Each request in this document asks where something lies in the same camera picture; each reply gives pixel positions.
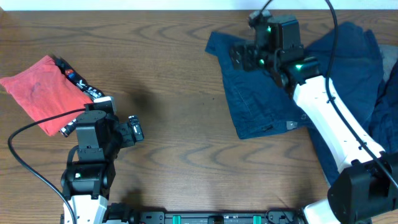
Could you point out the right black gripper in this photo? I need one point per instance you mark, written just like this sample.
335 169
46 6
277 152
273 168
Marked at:
253 51

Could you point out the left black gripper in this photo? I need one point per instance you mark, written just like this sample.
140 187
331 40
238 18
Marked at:
127 139

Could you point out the navy blue shorts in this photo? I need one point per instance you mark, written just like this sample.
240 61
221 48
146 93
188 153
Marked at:
258 107

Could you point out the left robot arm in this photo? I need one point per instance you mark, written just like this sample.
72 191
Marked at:
90 169

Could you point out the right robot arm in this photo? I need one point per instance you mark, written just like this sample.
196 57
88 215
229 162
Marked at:
367 183

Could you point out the black white patterned garment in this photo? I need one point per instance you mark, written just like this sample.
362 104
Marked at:
73 76

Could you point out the folded red cloth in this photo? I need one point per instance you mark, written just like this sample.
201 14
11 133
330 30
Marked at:
43 91

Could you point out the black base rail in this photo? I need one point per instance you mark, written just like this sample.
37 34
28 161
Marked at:
217 217

